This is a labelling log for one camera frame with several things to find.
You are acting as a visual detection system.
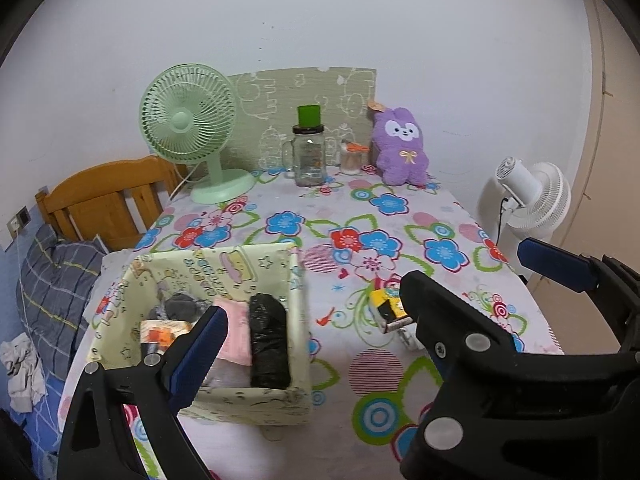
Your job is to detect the black plastic roll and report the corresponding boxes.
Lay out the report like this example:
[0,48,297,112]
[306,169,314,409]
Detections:
[248,293,292,388]

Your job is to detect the blue bed sheet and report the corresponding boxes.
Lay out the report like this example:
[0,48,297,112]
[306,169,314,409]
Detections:
[0,260,86,480]

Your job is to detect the white crumpled cloth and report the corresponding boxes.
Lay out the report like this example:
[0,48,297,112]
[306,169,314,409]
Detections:
[0,335,48,413]

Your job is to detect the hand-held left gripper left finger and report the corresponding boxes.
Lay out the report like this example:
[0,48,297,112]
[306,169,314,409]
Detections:
[56,305,227,480]

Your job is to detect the grey cloth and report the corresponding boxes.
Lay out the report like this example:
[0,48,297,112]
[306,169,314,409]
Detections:
[160,290,211,323]

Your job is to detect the glass mug with green lid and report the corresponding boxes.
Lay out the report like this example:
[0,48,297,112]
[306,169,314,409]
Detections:
[281,105,328,188]

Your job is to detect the grey plaid pillow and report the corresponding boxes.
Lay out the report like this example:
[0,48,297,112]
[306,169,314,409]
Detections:
[16,223,108,386]

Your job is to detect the yellow print fabric basket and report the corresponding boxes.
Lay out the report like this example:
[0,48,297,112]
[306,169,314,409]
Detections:
[86,242,313,426]

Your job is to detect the small jar with orange lid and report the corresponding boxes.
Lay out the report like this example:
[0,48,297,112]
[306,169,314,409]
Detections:
[339,137,371,176]

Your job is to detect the pink cloth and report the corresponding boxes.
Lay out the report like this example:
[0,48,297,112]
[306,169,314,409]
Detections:
[212,297,253,366]

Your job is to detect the wall socket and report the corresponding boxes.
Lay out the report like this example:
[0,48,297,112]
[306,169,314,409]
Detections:
[7,205,32,235]

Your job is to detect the green desk fan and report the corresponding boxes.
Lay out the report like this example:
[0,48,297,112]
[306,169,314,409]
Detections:
[139,63,257,205]

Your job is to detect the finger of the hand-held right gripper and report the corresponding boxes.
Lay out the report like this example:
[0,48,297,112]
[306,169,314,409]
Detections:
[400,270,561,480]
[517,237,640,354]

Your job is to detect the white standing fan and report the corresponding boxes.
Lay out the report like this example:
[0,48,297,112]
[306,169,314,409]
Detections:
[495,157,572,281]

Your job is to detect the floral tablecloth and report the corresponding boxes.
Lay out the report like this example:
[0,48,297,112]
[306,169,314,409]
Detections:
[57,167,566,480]

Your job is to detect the purple plush bunny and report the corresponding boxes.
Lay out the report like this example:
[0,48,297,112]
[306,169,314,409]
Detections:
[368,100,432,186]

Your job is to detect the white sheet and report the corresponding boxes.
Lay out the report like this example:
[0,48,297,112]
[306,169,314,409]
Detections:
[100,249,146,273]

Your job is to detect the wooden bed headboard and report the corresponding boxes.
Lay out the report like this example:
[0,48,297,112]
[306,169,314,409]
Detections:
[35,156,193,252]

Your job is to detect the green cartoon print board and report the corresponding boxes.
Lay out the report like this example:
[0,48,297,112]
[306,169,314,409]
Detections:
[227,66,378,172]

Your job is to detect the yellow black small box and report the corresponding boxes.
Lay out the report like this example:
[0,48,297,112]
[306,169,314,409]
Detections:
[370,287,412,333]

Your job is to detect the white fan cable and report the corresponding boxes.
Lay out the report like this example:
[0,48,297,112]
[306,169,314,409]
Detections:
[170,162,198,201]

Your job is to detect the orange print packet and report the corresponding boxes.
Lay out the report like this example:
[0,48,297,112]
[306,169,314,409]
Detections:
[140,319,193,356]

